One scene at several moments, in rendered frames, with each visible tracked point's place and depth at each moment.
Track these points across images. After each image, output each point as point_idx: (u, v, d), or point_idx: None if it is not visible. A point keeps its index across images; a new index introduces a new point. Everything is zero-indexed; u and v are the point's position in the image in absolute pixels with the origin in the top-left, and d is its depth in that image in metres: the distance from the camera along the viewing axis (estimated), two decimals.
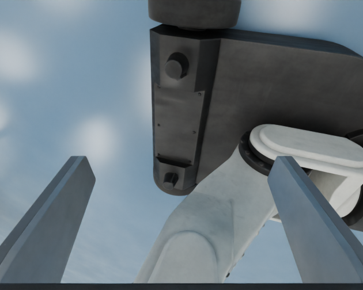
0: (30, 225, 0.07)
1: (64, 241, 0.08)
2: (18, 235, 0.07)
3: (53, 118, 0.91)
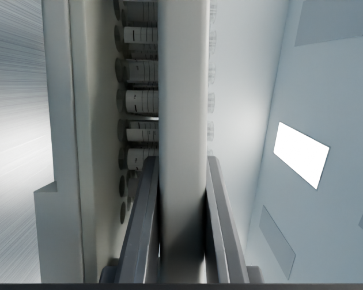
0: (145, 225, 0.07)
1: (157, 241, 0.08)
2: (139, 235, 0.07)
3: None
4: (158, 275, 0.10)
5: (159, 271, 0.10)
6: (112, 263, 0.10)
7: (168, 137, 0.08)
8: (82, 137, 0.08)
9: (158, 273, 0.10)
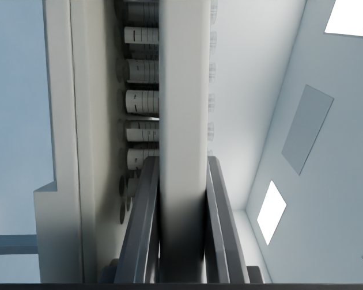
0: (144, 225, 0.07)
1: (157, 241, 0.08)
2: (138, 235, 0.07)
3: None
4: (158, 275, 0.10)
5: (159, 271, 0.10)
6: (111, 263, 0.10)
7: (169, 137, 0.08)
8: (83, 136, 0.08)
9: (158, 273, 0.10)
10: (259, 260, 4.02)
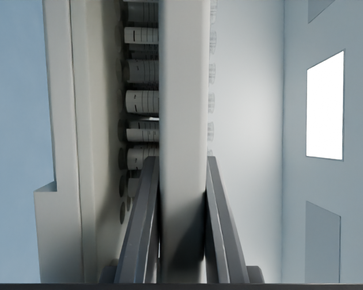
0: (145, 225, 0.07)
1: (157, 241, 0.08)
2: (139, 235, 0.07)
3: None
4: (158, 275, 0.10)
5: (159, 271, 0.10)
6: (111, 263, 0.10)
7: (169, 137, 0.08)
8: (83, 136, 0.08)
9: (158, 273, 0.10)
10: None
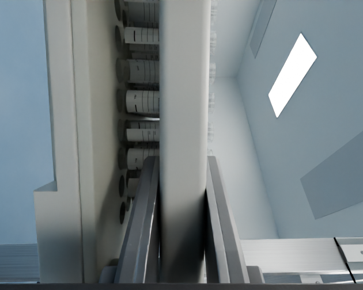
0: (144, 225, 0.07)
1: (157, 241, 0.08)
2: (138, 235, 0.07)
3: None
4: (158, 275, 0.09)
5: (159, 271, 0.10)
6: (111, 263, 0.10)
7: (169, 137, 0.08)
8: (83, 136, 0.08)
9: (158, 273, 0.10)
10: None
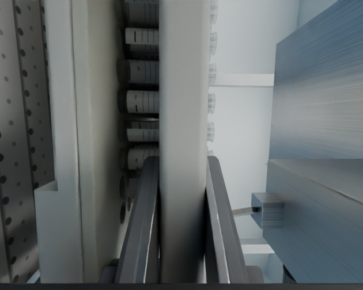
0: (145, 225, 0.07)
1: (158, 241, 0.08)
2: (139, 235, 0.07)
3: None
4: (158, 275, 0.09)
5: (159, 271, 0.10)
6: (111, 263, 0.10)
7: (169, 137, 0.08)
8: (83, 136, 0.08)
9: (158, 273, 0.10)
10: None
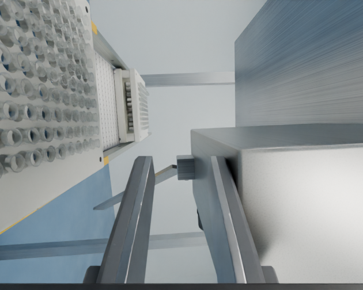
0: (130, 225, 0.07)
1: (146, 241, 0.08)
2: (123, 235, 0.07)
3: None
4: None
5: None
6: None
7: None
8: None
9: None
10: None
